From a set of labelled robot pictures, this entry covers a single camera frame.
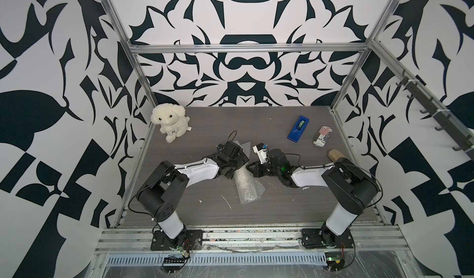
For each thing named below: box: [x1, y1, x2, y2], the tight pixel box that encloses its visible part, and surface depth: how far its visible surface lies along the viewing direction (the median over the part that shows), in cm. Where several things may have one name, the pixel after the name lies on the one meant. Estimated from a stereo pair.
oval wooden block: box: [327, 148, 347, 163], surface depth 98 cm
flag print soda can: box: [312, 126, 333, 148], surface depth 104 cm
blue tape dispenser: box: [286, 115, 310, 143], surface depth 107 cm
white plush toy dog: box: [150, 103, 192, 144], surface depth 95 cm
